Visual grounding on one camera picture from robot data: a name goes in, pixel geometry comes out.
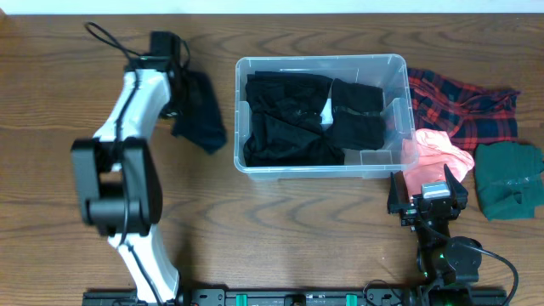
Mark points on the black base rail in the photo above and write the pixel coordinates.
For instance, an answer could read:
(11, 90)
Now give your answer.
(373, 296)

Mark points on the dark green garment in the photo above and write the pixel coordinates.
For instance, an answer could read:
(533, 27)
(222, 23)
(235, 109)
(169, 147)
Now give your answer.
(508, 180)

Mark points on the white label sticker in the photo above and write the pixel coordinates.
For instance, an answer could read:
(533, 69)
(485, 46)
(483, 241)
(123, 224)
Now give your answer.
(326, 115)

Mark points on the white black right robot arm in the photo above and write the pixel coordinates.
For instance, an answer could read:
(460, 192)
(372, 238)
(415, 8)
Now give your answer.
(448, 263)

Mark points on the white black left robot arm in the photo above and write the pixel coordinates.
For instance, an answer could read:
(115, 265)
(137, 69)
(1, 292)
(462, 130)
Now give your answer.
(117, 185)

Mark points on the red black plaid shirt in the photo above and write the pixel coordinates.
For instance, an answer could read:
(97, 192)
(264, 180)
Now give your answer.
(469, 114)

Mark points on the pink garment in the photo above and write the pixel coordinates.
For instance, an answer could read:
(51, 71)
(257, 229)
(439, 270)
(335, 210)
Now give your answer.
(434, 150)

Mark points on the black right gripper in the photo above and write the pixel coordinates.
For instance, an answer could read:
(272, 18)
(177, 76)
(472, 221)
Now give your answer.
(410, 212)

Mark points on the dark navy garment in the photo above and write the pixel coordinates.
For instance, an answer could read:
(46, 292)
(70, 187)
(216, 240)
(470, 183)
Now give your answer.
(200, 119)

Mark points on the small black garment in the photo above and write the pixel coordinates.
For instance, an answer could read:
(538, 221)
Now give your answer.
(356, 113)

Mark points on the large black garment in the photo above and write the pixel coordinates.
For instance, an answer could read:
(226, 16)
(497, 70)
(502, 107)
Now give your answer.
(286, 121)

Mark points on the clear plastic storage container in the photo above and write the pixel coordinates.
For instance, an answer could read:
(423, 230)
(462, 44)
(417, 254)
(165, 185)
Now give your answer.
(385, 71)

